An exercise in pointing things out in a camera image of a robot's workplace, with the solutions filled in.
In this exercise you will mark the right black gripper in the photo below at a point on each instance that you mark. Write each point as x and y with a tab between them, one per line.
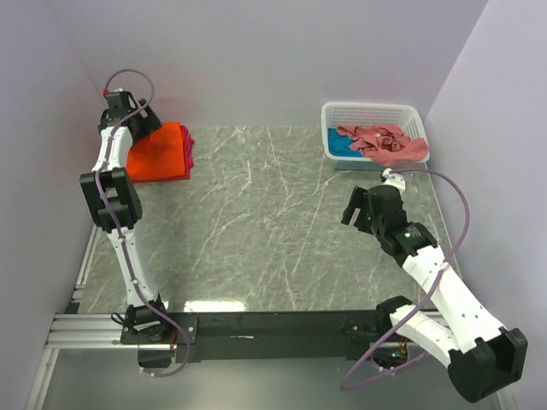
359	199

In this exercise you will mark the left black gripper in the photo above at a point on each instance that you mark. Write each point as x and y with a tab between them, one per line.
149	123

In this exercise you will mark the orange t shirt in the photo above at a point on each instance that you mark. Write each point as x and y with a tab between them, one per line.
159	157

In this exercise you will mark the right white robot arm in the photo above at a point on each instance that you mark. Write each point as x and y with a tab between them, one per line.
479	353

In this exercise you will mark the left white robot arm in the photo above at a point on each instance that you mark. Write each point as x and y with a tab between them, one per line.
115	208

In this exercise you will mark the folded magenta t shirt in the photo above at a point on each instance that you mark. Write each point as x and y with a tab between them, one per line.
188	143

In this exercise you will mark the pink t shirt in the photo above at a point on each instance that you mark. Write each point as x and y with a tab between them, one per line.
385	144

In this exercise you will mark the blue t shirt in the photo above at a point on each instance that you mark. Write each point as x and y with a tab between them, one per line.
339	145

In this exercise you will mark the white plastic basket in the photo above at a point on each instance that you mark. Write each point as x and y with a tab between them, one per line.
334	114

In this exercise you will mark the black base beam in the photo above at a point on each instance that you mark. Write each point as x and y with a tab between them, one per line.
265	335

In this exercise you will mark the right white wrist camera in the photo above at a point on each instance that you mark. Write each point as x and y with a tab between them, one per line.
390	178

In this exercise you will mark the aluminium rail frame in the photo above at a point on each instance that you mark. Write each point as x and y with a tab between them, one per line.
85	366

